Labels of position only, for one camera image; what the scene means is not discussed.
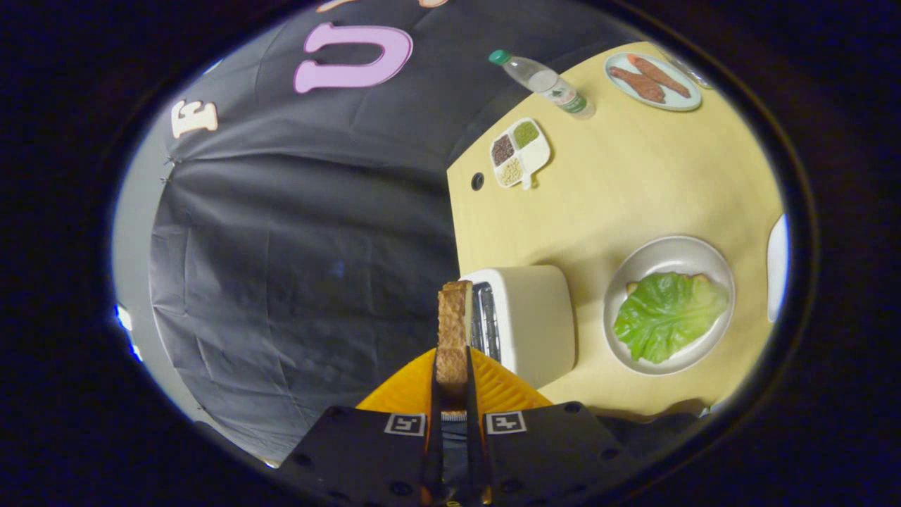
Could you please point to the black backdrop cloth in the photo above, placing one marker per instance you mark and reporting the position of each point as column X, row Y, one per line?
column 303, row 246

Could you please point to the pale blue round plate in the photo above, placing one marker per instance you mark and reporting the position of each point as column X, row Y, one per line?
column 686, row 103

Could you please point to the clear plastic water bottle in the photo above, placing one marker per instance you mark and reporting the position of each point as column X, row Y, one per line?
column 545, row 82

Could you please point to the white rounded square dish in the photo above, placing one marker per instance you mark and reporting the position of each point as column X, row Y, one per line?
column 777, row 267

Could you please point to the green lettuce leaf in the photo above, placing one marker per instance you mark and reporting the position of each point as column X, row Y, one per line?
column 669, row 317

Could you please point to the toasted bread slice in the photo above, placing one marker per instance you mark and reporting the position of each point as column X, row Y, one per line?
column 452, row 331

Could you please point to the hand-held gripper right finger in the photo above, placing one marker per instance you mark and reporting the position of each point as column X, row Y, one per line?
column 556, row 451

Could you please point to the clear glass utensil holder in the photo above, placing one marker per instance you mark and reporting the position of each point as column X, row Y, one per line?
column 693, row 74

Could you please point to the beige round plate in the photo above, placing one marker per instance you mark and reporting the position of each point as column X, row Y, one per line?
column 669, row 257

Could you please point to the cream white toaster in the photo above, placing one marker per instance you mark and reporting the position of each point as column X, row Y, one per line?
column 535, row 317

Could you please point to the brown meat patty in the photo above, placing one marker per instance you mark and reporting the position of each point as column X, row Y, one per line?
column 662, row 74
column 637, row 84

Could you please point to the white bread slice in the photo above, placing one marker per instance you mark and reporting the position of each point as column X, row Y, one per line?
column 631, row 286

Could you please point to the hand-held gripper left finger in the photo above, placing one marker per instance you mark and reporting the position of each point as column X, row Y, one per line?
column 359, row 451

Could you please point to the white divided seasoning tray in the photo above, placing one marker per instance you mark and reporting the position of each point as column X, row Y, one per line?
column 521, row 151

